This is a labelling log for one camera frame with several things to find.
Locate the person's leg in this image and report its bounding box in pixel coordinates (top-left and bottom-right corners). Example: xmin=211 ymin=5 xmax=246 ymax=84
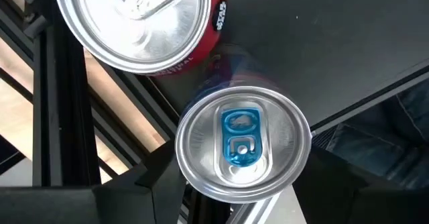
xmin=313 ymin=79 xmax=429 ymax=190

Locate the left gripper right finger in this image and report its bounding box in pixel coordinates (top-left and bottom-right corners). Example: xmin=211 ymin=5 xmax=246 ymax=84
xmin=293 ymin=146 xmax=429 ymax=224

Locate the blue silver energy drink can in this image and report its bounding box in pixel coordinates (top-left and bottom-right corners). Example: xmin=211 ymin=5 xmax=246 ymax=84
xmin=174 ymin=44 xmax=312 ymax=204

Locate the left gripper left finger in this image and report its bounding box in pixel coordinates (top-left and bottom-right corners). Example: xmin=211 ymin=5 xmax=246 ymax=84
xmin=0 ymin=140 xmax=187 ymax=224

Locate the red soda can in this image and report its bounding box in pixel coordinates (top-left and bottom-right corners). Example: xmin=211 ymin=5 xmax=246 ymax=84
xmin=52 ymin=0 xmax=229 ymax=76

